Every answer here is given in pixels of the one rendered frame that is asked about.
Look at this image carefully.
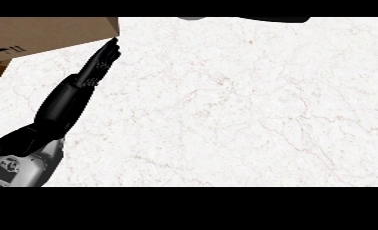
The black flat object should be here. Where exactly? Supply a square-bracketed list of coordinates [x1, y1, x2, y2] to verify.
[237, 16, 311, 24]

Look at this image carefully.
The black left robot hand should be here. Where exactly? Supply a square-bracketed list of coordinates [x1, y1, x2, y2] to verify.
[0, 36, 122, 158]

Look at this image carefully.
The brown cardboard box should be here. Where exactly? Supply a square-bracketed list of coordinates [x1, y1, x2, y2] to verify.
[0, 16, 121, 76]

